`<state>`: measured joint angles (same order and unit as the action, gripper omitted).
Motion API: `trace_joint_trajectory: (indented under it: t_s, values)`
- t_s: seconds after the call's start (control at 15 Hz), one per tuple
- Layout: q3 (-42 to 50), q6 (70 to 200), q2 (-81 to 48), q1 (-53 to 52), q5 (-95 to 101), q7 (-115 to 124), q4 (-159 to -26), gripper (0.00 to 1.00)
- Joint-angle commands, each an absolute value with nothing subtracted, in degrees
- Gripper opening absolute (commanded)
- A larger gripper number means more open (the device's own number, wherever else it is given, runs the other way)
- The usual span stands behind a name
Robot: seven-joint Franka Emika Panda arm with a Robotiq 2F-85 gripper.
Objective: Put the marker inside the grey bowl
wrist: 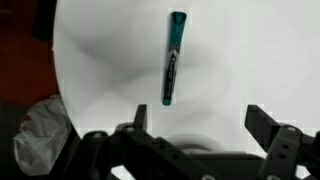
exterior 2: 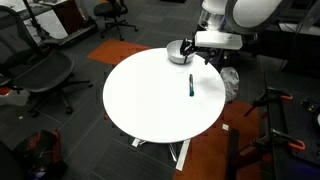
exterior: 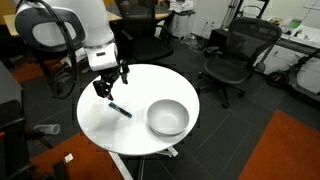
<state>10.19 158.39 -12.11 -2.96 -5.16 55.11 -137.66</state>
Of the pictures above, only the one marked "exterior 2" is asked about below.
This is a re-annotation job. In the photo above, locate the black side table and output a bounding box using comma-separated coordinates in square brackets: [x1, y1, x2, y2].
[264, 69, 320, 180]

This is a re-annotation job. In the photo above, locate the black mesh office chair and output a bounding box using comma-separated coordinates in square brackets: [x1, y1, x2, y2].
[0, 4, 95, 118]

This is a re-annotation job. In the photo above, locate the black kick scooter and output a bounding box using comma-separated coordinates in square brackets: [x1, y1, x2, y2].
[22, 0, 100, 48]

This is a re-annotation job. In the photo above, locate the teal and black marker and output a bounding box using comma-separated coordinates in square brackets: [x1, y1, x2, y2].
[188, 73, 196, 98]

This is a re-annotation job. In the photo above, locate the white desk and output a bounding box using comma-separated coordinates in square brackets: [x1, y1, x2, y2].
[0, 0, 69, 40]

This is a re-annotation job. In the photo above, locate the red and black bag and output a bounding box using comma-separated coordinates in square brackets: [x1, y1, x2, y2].
[12, 129, 69, 180]

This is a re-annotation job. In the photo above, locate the translucent plastic bag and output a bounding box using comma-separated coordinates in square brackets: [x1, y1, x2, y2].
[219, 66, 241, 103]

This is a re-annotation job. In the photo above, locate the round white table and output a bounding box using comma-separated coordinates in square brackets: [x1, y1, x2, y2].
[102, 47, 227, 145]

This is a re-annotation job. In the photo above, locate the grey bowl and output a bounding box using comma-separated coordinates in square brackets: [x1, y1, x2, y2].
[166, 39, 196, 65]

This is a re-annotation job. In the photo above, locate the small black swivel chair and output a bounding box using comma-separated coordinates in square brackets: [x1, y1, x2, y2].
[93, 0, 140, 42]

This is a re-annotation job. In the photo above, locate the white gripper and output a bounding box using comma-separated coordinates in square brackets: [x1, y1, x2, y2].
[179, 30, 244, 66]

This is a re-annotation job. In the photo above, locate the white metal table base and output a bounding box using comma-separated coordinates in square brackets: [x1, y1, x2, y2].
[131, 136, 193, 172]

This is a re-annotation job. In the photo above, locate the black and orange clamp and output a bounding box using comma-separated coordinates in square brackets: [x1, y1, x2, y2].
[249, 128, 307, 158]
[243, 86, 294, 118]

